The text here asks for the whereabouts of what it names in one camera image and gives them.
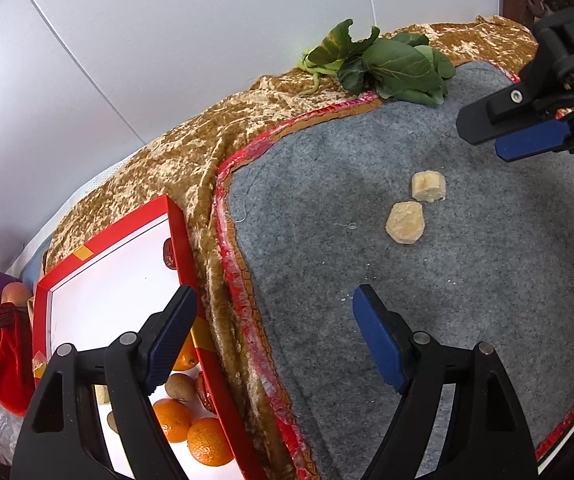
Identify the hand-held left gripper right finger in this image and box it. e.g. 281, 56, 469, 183
352, 284, 538, 480

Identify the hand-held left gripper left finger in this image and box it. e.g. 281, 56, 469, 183
11, 285, 199, 480

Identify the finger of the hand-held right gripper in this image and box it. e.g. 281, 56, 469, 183
456, 72, 543, 146
494, 105, 574, 162

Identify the orange mandarin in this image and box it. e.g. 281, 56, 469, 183
172, 332, 199, 372
187, 416, 236, 467
153, 398, 194, 443

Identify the red box white inside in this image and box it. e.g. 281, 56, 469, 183
32, 194, 268, 480

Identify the irregular pale sugarcane chunk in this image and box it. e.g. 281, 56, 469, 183
411, 171, 447, 204

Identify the hexagonal pale sugarcane chunk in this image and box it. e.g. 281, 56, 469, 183
386, 201, 426, 246

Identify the green leafy vegetable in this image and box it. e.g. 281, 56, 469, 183
299, 19, 456, 107

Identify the peach doll head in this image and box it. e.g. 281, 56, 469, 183
2, 282, 32, 308

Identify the grey felt mat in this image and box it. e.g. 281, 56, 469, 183
227, 60, 574, 480

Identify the gold velvet cloth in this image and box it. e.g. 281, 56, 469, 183
44, 14, 574, 480

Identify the clear plastic bag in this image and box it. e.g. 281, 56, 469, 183
0, 400, 24, 466

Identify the red drawstring bag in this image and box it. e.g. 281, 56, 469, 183
0, 307, 36, 416

